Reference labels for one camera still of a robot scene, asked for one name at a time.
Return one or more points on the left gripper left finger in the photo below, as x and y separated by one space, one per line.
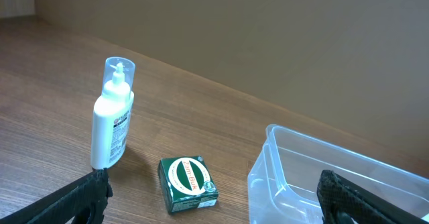
80 202

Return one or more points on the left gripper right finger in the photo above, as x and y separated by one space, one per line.
342 201

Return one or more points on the green Zam-Buk box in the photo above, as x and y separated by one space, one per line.
186 184

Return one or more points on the clear plastic container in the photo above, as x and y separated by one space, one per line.
283 180

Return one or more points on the white spray bottle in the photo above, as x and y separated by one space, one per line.
112 113

